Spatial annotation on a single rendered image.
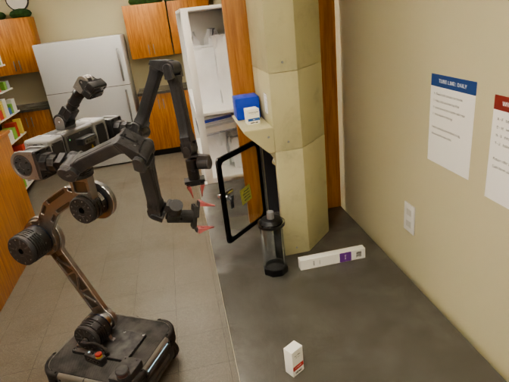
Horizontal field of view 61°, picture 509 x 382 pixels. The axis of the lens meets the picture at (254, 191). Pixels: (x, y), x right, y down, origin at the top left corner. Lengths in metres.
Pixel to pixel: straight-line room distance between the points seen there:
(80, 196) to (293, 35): 1.24
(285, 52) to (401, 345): 1.05
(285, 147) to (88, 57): 5.10
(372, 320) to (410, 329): 0.12
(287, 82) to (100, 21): 5.73
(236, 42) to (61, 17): 5.48
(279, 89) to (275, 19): 0.24
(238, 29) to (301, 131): 0.55
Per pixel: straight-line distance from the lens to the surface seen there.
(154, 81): 2.12
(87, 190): 2.21
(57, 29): 7.31
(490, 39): 1.26
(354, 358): 1.43
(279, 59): 1.64
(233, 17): 1.98
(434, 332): 1.54
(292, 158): 1.73
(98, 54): 6.54
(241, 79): 2.00
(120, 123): 2.28
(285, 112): 1.67
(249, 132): 1.66
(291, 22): 1.64
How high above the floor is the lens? 1.93
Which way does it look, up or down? 23 degrees down
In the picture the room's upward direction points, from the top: 7 degrees counter-clockwise
